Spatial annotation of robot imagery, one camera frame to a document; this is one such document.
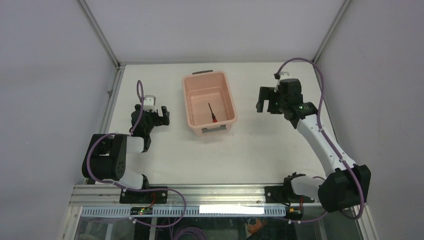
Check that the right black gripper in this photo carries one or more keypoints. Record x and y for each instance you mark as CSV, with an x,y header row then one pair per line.
x,y
266,93

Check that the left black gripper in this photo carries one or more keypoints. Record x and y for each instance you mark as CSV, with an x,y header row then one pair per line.
x,y
160,120

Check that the red handled screwdriver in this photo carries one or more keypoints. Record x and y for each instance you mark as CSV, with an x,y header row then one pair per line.
x,y
214,119

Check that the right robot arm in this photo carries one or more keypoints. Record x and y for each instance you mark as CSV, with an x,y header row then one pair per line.
x,y
346,184

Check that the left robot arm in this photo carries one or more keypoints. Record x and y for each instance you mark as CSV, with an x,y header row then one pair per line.
x,y
106,157

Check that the pink plastic bin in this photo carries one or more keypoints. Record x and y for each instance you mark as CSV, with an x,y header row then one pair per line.
x,y
201,88

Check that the orange object below table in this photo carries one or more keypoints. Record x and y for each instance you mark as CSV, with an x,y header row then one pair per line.
x,y
254,224

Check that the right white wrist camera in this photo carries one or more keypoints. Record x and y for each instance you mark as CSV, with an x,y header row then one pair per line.
x,y
282,75

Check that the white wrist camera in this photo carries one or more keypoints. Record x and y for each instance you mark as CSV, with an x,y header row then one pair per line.
x,y
149,103
282,75

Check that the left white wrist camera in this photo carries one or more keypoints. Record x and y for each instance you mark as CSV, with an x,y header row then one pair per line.
x,y
149,103

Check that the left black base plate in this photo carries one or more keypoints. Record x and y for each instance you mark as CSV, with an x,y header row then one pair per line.
x,y
156,195

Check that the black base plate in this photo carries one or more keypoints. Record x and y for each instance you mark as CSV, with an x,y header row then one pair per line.
x,y
156,195
278,194

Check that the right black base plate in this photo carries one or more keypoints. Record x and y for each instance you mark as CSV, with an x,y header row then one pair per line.
x,y
278,194

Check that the white slotted cable duct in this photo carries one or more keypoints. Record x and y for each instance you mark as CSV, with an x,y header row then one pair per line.
x,y
189,211

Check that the aluminium frame rail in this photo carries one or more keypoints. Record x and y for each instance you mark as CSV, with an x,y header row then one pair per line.
x,y
95,195

